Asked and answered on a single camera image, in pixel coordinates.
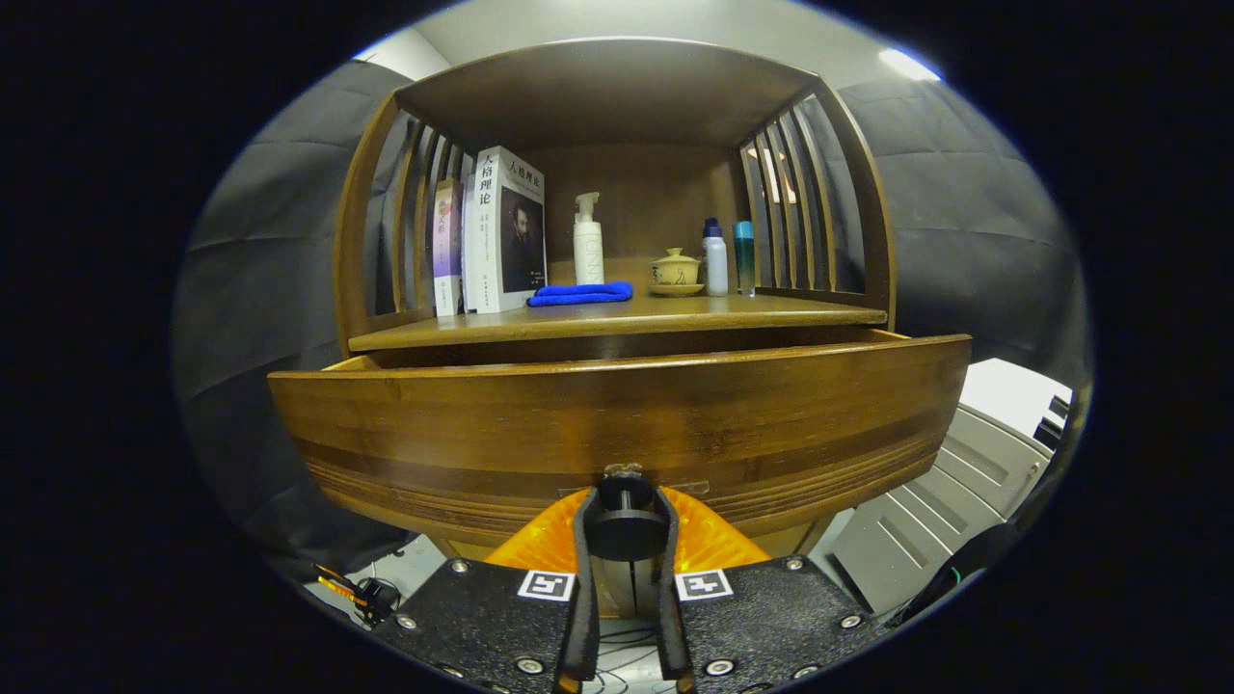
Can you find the wooden countertop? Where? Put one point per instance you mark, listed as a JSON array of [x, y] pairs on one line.
[[617, 313]]

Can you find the white metal cabinet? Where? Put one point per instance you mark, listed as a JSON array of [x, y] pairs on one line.
[[964, 472]]

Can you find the orange and black tool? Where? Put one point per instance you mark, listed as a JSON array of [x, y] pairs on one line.
[[371, 593]]

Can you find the wooden cabinet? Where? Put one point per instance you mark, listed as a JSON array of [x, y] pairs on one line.
[[607, 92]]

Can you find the thin white book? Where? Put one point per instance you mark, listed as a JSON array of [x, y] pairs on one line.
[[468, 280]]

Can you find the wooden drawer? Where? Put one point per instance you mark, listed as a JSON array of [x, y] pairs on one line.
[[617, 414]]

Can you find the blue folded cloth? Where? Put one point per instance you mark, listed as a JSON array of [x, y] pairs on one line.
[[578, 294]]

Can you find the beige lidded tea cup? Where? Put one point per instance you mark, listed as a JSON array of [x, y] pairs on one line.
[[675, 268]]

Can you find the thick white portrait book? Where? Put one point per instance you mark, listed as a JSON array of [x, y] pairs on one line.
[[501, 241]]

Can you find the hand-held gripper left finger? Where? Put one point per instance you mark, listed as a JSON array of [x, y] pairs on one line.
[[581, 617]]

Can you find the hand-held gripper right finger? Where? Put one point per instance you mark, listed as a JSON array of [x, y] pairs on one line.
[[670, 617]]

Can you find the white pump bottle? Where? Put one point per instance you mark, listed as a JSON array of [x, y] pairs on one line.
[[588, 251]]

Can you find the beige saucer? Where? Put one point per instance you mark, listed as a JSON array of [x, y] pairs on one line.
[[675, 290]]

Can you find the slim teal bottle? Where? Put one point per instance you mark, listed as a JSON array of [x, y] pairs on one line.
[[743, 255]]

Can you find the long ceiling light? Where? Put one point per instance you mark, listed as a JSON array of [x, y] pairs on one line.
[[908, 65]]

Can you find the white bottle with blue cap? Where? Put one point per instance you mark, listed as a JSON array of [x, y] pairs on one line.
[[715, 265]]

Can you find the thin purple book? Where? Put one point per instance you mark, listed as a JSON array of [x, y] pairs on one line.
[[446, 251]]

